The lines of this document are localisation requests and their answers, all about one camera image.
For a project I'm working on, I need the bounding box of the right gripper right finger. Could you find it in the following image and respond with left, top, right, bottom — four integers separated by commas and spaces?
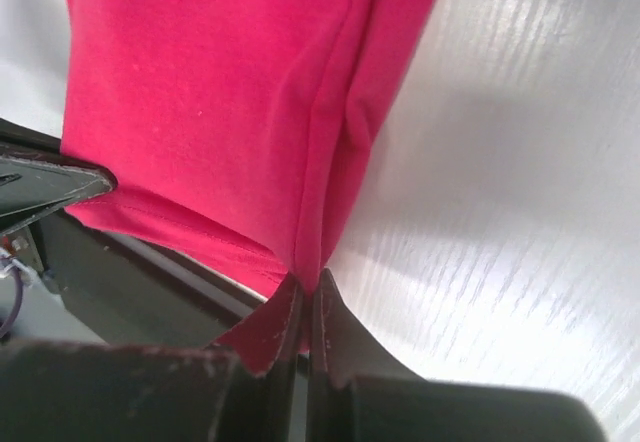
306, 268, 424, 441

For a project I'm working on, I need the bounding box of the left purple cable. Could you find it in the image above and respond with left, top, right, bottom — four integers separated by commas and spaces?
0, 256, 26, 341

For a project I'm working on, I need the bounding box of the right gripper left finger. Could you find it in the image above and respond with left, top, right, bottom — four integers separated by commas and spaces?
203, 274, 305, 441

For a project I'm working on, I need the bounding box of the pink t shirt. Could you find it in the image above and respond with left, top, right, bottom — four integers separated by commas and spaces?
62, 0, 435, 296

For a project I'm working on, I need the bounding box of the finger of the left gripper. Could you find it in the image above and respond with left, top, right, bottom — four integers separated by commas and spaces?
1, 154, 116, 230

